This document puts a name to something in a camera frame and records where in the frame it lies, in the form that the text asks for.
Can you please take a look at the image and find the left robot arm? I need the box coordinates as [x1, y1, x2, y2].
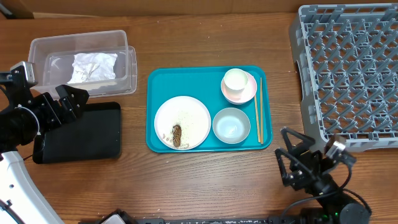
[1, 72, 89, 223]

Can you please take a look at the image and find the white napkin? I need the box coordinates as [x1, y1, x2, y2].
[67, 53, 118, 84]

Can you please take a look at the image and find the black plastic tray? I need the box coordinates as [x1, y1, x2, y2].
[32, 102, 121, 164]

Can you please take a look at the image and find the brown food scrap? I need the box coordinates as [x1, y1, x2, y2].
[172, 124, 182, 147]

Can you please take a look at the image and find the grey dishwasher rack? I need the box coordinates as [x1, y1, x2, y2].
[289, 3, 397, 152]

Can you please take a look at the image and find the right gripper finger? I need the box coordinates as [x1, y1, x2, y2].
[275, 148, 294, 186]
[280, 127, 315, 152]

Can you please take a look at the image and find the clear plastic bin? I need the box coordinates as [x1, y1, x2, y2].
[29, 30, 137, 98]

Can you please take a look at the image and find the grey bowl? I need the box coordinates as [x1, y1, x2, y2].
[213, 108, 251, 144]

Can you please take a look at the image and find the teal serving tray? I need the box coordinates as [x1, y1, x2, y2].
[146, 65, 273, 153]

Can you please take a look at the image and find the large white plate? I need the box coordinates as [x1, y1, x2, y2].
[154, 96, 211, 151]

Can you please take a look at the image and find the brown cardboard backdrop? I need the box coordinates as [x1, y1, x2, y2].
[1, 0, 390, 18]

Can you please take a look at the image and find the left wooden chopstick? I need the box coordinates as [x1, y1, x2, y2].
[254, 94, 261, 143]

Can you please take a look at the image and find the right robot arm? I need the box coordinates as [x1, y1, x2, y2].
[275, 127, 372, 223]

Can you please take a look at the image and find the white cup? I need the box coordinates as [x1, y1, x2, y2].
[223, 68, 249, 95]

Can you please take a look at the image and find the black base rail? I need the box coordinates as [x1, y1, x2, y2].
[78, 209, 308, 224]

